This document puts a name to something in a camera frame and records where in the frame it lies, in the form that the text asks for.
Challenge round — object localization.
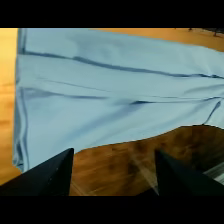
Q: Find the light blue shirt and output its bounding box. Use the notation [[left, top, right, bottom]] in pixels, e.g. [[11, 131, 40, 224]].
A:
[[12, 27, 224, 173]]

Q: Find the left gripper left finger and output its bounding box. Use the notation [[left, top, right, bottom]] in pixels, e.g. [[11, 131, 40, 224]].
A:
[[0, 147, 75, 197]]

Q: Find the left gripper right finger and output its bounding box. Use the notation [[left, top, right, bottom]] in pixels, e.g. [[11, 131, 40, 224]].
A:
[[154, 148, 224, 197]]

